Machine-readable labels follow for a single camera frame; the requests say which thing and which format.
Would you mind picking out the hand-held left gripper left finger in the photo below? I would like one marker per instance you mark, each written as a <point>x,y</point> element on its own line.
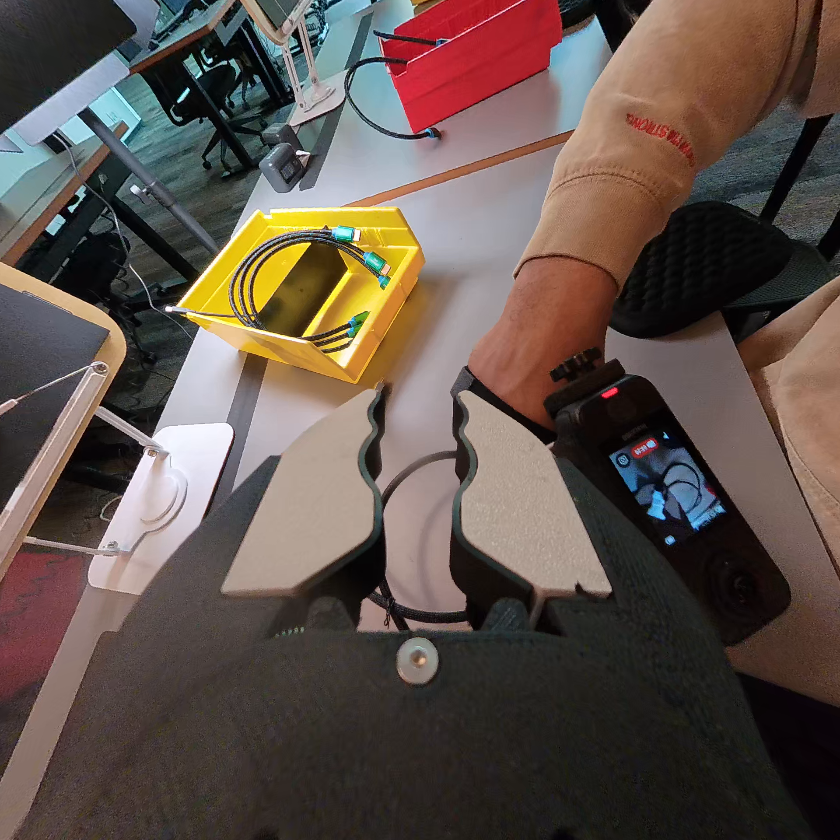
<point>308,518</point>

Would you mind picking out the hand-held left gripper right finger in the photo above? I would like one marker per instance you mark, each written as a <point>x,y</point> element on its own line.
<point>525,518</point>

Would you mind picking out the yellow plastic bin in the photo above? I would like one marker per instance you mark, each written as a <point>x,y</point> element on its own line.
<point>216,328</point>

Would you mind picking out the person's right forearm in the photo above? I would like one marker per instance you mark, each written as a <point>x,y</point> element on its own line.
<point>656,131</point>

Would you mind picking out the person's right hand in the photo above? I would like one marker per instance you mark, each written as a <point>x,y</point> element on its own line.
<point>531,354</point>

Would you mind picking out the person's beige hoodie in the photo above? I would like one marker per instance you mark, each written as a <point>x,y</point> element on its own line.
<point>800,407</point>

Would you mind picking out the black bin divider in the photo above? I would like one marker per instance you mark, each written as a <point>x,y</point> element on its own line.
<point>308,289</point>

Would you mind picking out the red floor bag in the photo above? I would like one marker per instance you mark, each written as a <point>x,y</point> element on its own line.
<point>33,623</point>

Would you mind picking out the black chair armrest pad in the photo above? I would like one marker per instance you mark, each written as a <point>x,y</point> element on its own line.
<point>695,269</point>

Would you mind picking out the small grey box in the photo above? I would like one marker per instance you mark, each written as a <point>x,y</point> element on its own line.
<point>282,167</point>

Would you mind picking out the wooden desk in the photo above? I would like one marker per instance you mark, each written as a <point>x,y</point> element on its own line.
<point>184,33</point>
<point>39,197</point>

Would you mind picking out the black office chair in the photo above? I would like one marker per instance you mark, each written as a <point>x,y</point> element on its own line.
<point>210,85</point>

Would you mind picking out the red plastic bin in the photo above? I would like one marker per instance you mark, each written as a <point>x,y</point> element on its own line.
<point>472,72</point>

